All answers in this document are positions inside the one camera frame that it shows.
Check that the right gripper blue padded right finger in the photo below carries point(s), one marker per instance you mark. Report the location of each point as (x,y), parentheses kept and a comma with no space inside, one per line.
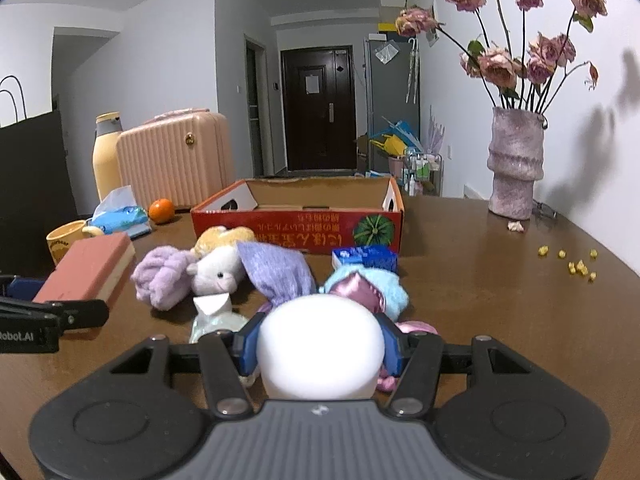
(397,350)

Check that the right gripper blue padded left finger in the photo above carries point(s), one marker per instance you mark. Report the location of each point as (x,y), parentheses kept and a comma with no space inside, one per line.
(244,345)

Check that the light blue plush monster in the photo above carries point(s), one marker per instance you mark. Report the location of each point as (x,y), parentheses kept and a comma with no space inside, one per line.
(385,289)

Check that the pink satin item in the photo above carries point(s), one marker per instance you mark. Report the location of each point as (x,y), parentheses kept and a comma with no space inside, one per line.
(362,292)

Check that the white round soft ball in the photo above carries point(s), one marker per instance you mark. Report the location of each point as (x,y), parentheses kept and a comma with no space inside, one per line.
(320,347)

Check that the purple knitted cloth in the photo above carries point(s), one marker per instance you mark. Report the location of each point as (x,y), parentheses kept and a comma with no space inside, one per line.
(279,274)

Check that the lilac fluffy towel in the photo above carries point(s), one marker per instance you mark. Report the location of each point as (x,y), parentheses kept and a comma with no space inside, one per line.
(160,278)

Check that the white plush lamb toy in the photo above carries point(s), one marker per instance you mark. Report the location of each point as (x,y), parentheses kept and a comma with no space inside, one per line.
(218,268)

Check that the pink white sponge block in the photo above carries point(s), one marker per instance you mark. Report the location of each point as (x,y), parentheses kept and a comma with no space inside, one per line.
(95,268)

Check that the yellow ceramic mug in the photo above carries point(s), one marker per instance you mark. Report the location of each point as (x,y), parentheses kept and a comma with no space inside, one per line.
(60,239)

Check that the black paper bag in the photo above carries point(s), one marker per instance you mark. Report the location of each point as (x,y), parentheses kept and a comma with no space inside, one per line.
(36,195)

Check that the blue tissue pack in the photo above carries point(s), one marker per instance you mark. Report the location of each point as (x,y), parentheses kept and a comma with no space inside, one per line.
(120,212)

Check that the red cardboard fruit box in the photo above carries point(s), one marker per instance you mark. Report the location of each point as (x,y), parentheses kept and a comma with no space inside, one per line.
(315,215)

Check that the orange fruit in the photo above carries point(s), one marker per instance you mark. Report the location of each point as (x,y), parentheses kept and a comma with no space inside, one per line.
(162,211)

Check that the metal trolley with bottles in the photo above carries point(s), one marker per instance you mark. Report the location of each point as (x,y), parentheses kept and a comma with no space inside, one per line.
(421,173)

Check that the fallen pink petal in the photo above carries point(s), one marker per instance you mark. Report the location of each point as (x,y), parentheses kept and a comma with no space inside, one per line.
(515,226)

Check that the pink ribbed suitcase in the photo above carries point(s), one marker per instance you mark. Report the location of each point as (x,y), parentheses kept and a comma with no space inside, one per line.
(184,156)

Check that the yellow crumbs on table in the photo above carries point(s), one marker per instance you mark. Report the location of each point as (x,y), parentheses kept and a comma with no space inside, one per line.
(577,267)

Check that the cream yellow water bottle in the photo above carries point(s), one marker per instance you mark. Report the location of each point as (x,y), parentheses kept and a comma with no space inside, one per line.
(104,155)

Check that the pink textured vase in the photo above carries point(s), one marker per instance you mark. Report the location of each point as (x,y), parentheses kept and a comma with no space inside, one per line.
(516,158)

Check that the dark front door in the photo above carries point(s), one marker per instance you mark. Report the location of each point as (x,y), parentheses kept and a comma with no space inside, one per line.
(319,108)

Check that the grey refrigerator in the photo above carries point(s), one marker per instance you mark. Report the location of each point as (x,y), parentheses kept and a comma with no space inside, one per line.
(389,85)

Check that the dried pink rose bouquet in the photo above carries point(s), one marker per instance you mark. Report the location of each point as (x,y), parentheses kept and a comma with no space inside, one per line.
(525,78)

